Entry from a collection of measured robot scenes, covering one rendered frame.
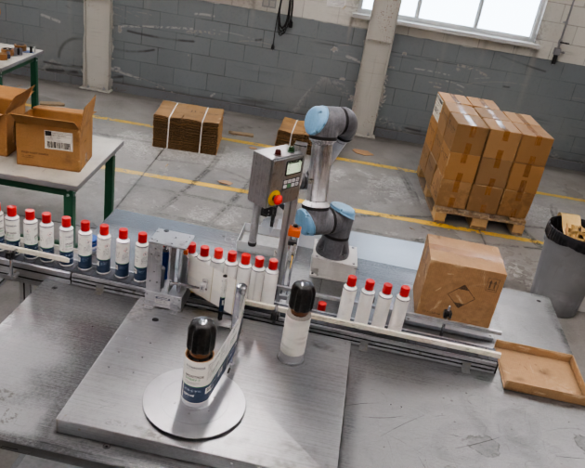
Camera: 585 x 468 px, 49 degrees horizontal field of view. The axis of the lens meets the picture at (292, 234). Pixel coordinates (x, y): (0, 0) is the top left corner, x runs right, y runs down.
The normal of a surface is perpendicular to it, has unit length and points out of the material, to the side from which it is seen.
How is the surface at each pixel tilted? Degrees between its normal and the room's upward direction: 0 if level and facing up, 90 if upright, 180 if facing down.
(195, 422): 0
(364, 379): 0
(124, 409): 0
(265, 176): 90
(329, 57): 90
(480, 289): 90
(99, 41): 90
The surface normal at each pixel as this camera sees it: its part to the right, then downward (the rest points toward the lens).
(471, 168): -0.02, 0.44
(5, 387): 0.15, -0.88
